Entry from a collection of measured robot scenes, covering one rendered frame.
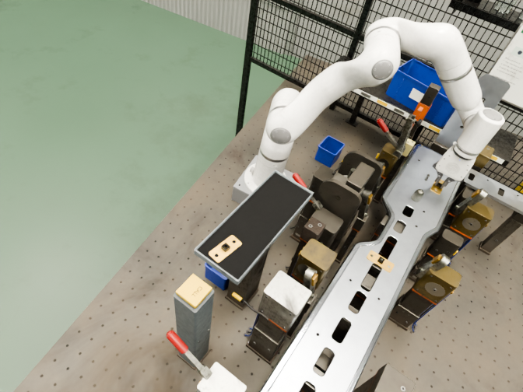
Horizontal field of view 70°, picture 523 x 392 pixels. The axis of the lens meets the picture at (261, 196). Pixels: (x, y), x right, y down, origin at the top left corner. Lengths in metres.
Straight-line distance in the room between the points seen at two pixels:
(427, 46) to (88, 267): 1.95
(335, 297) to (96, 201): 1.83
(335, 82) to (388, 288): 0.64
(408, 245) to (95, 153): 2.21
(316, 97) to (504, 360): 1.15
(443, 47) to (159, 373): 1.25
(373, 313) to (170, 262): 0.75
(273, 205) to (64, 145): 2.17
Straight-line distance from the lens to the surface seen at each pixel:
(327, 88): 1.22
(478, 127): 1.38
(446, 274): 1.28
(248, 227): 0.99
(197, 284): 0.90
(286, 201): 1.07
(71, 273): 2.34
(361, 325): 1.12
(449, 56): 1.19
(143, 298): 1.41
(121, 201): 2.56
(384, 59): 1.11
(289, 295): 0.97
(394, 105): 1.84
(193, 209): 1.60
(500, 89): 1.66
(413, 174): 1.58
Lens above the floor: 1.97
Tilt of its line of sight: 49 degrees down
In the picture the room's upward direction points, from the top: 12 degrees clockwise
